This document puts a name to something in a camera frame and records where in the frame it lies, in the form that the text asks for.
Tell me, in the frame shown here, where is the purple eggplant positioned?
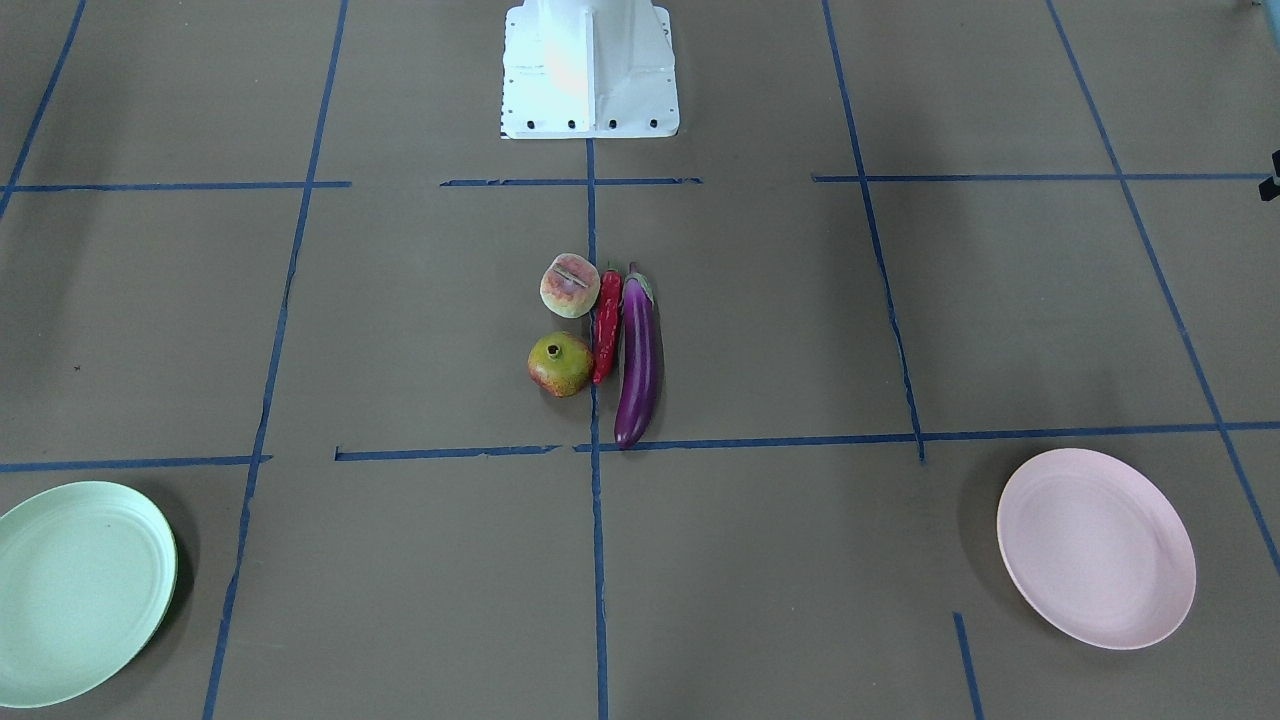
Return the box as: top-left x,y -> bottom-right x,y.
614,263 -> 662,450

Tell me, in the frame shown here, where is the red chili pepper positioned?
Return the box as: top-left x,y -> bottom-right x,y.
591,265 -> 625,386

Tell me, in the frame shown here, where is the pink peach fruit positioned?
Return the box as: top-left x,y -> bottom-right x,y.
539,252 -> 602,319

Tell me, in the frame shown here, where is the light pink plate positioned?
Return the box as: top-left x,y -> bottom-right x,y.
995,448 -> 1198,651

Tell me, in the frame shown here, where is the light green plate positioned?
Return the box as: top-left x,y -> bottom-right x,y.
1,480 -> 178,708

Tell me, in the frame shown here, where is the black object at edge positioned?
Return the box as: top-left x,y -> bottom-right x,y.
1257,150 -> 1280,202

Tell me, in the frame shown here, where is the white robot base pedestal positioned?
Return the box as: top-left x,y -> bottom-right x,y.
500,1 -> 681,140

